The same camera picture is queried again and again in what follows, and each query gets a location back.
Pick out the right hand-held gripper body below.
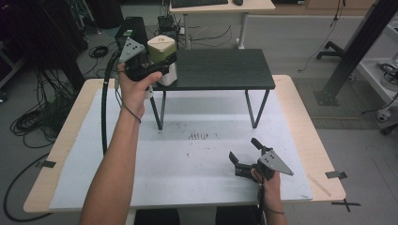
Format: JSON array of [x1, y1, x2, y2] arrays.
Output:
[[234, 149, 295, 183]]

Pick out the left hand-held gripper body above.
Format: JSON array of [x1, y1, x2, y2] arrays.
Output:
[[118, 37, 164, 83]]

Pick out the white container with green band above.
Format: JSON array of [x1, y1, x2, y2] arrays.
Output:
[[146, 35, 178, 87]]

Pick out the black shelf riser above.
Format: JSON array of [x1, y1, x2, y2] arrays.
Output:
[[149, 48, 277, 131]]

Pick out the person's right hand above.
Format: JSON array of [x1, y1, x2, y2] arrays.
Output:
[[250, 168, 283, 211]]

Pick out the person's left hand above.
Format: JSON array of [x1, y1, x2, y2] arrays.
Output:
[[117, 62, 164, 122]]

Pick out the black tower case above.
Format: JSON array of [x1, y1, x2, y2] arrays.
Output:
[[115, 16, 148, 51]]

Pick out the small black box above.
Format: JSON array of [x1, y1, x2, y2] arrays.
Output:
[[157, 14, 176, 32]]

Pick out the white table mat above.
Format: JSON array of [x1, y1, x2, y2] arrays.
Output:
[[49, 88, 314, 210]]

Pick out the black keyboard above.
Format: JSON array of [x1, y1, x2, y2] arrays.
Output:
[[170, 0, 229, 9]]

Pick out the black tape cross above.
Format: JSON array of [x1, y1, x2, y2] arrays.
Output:
[[330, 199, 361, 213]]

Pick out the person's legs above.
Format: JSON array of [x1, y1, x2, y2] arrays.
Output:
[[133, 205, 261, 225]]

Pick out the light wooden desk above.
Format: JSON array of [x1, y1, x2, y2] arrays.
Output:
[[168, 0, 276, 50]]

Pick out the black stand foot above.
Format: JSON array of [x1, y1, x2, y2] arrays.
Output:
[[315, 40, 345, 61]]

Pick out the white equipment cart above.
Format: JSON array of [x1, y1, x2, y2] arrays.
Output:
[[356, 22, 398, 124]]

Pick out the black metal stand column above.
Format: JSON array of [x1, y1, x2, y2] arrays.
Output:
[[314, 0, 398, 107]]

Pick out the coiled black cable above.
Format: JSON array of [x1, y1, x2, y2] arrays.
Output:
[[88, 45, 109, 59]]

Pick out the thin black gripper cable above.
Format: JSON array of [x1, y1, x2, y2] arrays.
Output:
[[256, 170, 268, 225]]

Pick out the thick black gripper cable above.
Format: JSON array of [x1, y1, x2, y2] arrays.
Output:
[[99, 52, 126, 157]]

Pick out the tangle of black floor cables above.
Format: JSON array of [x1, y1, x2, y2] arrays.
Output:
[[8, 67, 78, 150]]

